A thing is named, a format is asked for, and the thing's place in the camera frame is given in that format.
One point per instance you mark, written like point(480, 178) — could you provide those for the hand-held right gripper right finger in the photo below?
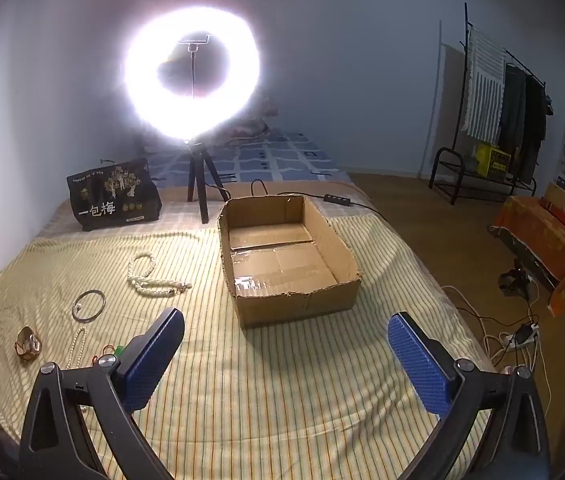
point(422, 360)

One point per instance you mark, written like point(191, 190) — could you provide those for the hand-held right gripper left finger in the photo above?
point(148, 362)

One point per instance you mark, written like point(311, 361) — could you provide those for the small red earrings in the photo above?
point(107, 349)

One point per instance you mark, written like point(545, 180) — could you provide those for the silver bangle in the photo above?
point(105, 304)

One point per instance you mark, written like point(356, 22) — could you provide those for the cardboard box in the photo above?
point(282, 265)

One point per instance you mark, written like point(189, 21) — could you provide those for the white power strip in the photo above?
point(524, 335)

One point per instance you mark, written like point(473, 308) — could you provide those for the yellow striped cloth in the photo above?
point(262, 385)

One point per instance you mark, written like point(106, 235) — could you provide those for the black headset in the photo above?
point(512, 280)

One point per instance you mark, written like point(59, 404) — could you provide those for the beige plaid bed sheet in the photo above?
point(62, 215)

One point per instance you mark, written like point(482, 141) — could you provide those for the black printed box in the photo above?
point(112, 195)

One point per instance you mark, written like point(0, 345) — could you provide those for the black tripod stand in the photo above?
point(197, 180)

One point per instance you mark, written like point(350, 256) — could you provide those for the yellow box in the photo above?
point(492, 160)

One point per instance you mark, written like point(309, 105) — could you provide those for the blue checked blanket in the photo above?
point(272, 160)

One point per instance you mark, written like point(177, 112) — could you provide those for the black clothes rack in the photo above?
point(461, 110)

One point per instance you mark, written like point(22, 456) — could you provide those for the black hanging garment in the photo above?
point(534, 120)

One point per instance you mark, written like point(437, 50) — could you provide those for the patterned pillow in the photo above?
point(257, 120)

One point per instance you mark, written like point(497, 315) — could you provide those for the dark green hanging garment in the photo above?
point(512, 105)

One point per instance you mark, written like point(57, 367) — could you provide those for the white striped towel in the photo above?
point(484, 90)

